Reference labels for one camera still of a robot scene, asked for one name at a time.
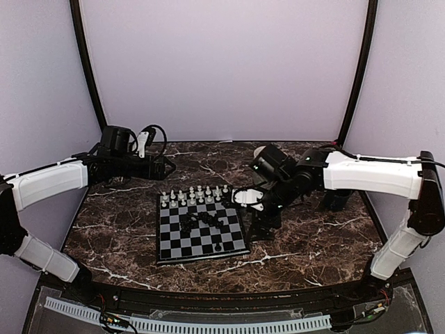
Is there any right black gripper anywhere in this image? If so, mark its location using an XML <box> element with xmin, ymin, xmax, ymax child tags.
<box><xmin>245</xmin><ymin>175</ymin><xmax>298</xmax><ymax>241</ymax></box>

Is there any left black frame post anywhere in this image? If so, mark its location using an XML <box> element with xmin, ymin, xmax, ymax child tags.
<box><xmin>69</xmin><ymin>0</ymin><xmax>108</xmax><ymax>132</ymax></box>

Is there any dark blue mug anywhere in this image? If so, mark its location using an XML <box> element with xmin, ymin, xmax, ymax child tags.
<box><xmin>323</xmin><ymin>189</ymin><xmax>353</xmax><ymax>212</ymax></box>

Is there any pile of black chess pieces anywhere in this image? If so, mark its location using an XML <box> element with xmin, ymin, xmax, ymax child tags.
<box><xmin>179</xmin><ymin>212</ymin><xmax>223</xmax><ymax>234</ymax></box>

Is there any black frame post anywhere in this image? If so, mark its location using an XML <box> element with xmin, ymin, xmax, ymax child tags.
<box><xmin>69</xmin><ymin>0</ymin><xmax>108</xmax><ymax>132</ymax></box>
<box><xmin>337</xmin><ymin>0</ymin><xmax>378</xmax><ymax>147</ymax></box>

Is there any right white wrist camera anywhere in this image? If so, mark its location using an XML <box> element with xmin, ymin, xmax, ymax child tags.
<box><xmin>232</xmin><ymin>189</ymin><xmax>264</xmax><ymax>212</ymax></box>

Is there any right black frame post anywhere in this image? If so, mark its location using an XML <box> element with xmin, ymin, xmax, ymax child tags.
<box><xmin>337</xmin><ymin>0</ymin><xmax>378</xmax><ymax>147</ymax></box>

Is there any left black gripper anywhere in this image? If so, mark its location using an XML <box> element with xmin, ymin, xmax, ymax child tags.
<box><xmin>111</xmin><ymin>154</ymin><xmax>175</xmax><ymax>180</ymax></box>

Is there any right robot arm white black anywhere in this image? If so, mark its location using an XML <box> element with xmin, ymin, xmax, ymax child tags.
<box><xmin>233</xmin><ymin>144</ymin><xmax>444</xmax><ymax>302</ymax></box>

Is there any black white chessboard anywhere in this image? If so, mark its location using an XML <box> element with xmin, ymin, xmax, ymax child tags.
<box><xmin>156</xmin><ymin>185</ymin><xmax>250</xmax><ymax>265</ymax></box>

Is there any cream seashell mug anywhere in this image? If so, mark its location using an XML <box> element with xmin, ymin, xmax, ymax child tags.
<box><xmin>253</xmin><ymin>145</ymin><xmax>267</xmax><ymax>159</ymax></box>

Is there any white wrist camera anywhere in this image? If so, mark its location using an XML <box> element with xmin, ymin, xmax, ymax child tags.
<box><xmin>232</xmin><ymin>189</ymin><xmax>264</xmax><ymax>212</ymax></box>
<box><xmin>133</xmin><ymin>130</ymin><xmax>149</xmax><ymax>159</ymax></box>

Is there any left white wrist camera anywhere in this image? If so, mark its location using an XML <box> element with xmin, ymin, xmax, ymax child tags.
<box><xmin>133</xmin><ymin>130</ymin><xmax>149</xmax><ymax>159</ymax></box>

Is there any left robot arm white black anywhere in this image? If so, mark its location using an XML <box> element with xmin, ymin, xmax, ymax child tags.
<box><xmin>1</xmin><ymin>125</ymin><xmax>176</xmax><ymax>303</ymax></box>

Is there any white slotted cable duct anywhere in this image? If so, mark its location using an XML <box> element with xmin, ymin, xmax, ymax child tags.
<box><xmin>43</xmin><ymin>297</ymin><xmax>332</xmax><ymax>333</ymax></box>

